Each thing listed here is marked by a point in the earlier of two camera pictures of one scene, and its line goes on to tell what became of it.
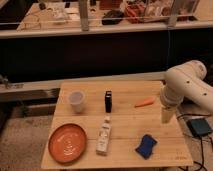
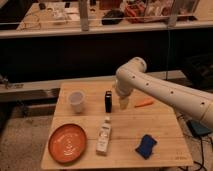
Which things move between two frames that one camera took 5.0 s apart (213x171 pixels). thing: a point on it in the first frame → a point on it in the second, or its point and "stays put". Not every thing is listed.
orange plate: x=67 y=143 stays put
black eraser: x=108 y=101 stays put
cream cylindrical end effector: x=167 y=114 → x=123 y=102
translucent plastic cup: x=77 y=98 stays put
